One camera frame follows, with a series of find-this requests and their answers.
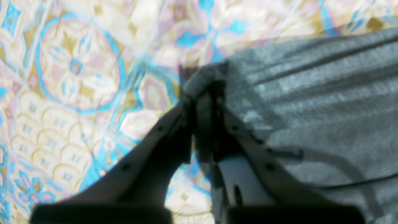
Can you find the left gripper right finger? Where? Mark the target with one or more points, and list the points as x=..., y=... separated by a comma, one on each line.
x=248, y=185

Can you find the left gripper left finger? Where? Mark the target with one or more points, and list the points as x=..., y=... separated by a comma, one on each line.
x=134, y=190

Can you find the grey T-shirt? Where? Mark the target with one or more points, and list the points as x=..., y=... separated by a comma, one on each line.
x=335, y=100

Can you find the patterned tablecloth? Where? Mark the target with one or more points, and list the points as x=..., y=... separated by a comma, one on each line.
x=82, y=81

